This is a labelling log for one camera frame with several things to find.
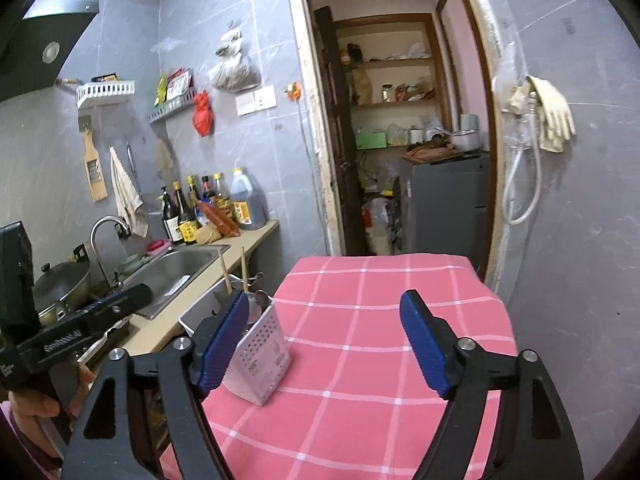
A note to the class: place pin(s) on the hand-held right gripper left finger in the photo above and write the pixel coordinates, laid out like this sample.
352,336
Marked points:
222,345

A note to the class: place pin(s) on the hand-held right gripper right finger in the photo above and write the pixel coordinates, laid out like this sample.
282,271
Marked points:
425,345

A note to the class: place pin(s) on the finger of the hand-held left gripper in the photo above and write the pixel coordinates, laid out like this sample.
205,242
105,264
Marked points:
120,301

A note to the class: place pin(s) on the white perforated utensil basket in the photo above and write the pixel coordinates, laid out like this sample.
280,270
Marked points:
260,355

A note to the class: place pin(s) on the large steel spoon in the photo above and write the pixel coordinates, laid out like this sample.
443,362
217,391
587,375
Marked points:
261,305

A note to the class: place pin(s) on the person's left hand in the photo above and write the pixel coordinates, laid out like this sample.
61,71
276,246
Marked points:
35,402

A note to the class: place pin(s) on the black wok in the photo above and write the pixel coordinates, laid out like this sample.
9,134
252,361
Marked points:
62,285

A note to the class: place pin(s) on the beige kitchen counter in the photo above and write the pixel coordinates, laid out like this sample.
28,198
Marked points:
165,330

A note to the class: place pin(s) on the steel sink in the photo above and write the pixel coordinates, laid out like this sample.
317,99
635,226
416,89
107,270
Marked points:
175,275

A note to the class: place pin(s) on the pink scrubber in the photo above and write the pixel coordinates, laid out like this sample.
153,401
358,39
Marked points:
158,246

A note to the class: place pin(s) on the pink checked tablecloth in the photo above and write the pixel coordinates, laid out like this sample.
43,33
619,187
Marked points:
360,320

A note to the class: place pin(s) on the steel faucet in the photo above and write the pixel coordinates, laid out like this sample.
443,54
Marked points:
100,230

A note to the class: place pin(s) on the beige dish towel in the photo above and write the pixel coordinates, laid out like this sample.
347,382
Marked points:
127,195

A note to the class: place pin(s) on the yellow bag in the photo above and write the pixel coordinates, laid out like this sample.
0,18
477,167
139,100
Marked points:
206,236

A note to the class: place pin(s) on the orange snack packet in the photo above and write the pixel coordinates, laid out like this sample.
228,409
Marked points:
220,220

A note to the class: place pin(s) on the white plastic bag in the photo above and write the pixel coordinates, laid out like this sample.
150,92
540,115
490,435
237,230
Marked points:
378,225

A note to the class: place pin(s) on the wooden grater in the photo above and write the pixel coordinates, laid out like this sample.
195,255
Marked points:
95,170

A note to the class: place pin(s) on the grey cabinet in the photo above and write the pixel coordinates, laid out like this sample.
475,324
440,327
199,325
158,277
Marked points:
445,210

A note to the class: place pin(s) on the hanging metal utensil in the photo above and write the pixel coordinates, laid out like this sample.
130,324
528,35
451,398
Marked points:
131,160

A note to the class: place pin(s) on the large oil jug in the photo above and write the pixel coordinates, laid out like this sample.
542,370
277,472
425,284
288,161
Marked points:
247,205

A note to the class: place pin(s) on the yellow-label sauce bottle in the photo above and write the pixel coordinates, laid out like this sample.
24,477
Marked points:
222,200

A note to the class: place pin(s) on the brown loofah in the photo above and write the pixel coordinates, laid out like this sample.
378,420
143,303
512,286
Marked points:
165,160

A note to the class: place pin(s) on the wooden cutting board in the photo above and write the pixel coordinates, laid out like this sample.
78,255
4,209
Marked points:
432,153

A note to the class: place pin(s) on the red plastic bag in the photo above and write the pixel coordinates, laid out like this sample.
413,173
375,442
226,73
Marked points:
202,115

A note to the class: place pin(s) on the metal pot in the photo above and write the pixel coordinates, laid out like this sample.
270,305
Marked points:
466,141

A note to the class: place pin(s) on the green box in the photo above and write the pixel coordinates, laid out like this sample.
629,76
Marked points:
371,140

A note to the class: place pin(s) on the yellow seasoning packet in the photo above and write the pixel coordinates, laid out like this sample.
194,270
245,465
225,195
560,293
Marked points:
162,91

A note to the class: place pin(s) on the red seasoning packet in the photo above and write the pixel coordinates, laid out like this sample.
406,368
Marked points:
179,84

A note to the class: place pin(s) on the dark wooden door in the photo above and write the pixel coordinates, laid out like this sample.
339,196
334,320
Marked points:
340,135

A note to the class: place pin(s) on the black range hood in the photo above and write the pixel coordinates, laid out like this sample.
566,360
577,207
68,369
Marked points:
35,45

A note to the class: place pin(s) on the glass jar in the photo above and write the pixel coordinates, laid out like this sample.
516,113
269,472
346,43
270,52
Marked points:
387,93

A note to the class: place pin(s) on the clear bag of dried goods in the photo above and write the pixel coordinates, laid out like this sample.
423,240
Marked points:
235,72

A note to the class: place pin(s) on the orange plug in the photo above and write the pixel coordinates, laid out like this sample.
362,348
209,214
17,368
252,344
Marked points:
293,91

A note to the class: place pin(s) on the pair of cream rubber gloves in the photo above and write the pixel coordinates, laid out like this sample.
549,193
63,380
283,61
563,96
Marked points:
552,110

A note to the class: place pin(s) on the clear hanging plastic bag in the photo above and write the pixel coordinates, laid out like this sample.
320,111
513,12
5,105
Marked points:
507,80

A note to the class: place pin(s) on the wooden shelf unit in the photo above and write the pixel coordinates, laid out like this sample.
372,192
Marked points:
395,62

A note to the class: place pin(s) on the grey metal wall shelf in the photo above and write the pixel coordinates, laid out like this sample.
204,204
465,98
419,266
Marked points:
170,108

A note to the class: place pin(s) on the white wall rack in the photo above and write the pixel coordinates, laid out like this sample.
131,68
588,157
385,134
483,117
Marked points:
105,91

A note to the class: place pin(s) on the white wall switch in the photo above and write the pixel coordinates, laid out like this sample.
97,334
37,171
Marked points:
246,102

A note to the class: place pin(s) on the white wall socket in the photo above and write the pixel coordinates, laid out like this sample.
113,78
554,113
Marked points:
265,97

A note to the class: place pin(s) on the wooden door frame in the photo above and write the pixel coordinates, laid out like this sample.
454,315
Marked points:
312,110

